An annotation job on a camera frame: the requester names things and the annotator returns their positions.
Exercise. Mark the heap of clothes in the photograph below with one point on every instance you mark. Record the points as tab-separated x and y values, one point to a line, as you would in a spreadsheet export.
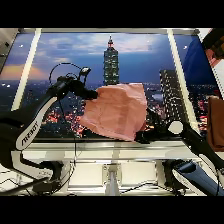
215	42

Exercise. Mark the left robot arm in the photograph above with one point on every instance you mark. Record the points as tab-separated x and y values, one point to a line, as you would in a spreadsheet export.
20	124

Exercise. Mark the brown garment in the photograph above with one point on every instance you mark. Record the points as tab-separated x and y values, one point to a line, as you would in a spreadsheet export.
216	123

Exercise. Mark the pink garment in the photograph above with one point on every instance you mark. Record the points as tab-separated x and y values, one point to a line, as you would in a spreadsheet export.
116	110

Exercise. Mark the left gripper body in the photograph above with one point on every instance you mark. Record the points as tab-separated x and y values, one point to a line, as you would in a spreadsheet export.
85	92

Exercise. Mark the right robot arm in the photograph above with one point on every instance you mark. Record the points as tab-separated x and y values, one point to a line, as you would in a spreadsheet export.
197	140

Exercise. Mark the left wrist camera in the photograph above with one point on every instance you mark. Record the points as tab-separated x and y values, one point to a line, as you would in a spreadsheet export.
85	70

